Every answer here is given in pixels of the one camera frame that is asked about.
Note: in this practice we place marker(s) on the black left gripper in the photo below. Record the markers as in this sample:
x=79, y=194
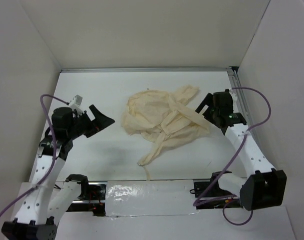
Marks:
x=100, y=122

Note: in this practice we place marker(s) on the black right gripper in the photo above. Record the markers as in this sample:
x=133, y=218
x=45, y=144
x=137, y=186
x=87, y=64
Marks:
x=209, y=100

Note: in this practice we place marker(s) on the cream yellow jacket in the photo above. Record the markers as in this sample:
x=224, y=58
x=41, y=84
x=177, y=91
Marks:
x=163, y=119

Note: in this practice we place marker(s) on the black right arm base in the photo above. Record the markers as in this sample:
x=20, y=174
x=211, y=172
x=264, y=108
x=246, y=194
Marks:
x=199, y=186

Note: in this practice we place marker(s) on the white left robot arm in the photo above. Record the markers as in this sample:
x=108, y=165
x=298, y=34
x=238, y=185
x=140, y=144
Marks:
x=40, y=213

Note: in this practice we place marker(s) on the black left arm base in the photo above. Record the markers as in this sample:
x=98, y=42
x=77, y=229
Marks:
x=93, y=201

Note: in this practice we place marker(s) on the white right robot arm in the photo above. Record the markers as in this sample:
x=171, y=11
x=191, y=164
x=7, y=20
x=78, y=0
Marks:
x=248, y=175

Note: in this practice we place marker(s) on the white taped front board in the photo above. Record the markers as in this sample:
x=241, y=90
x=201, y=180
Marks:
x=149, y=198

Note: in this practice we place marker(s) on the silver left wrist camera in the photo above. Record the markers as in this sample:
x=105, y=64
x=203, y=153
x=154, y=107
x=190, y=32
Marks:
x=76, y=101

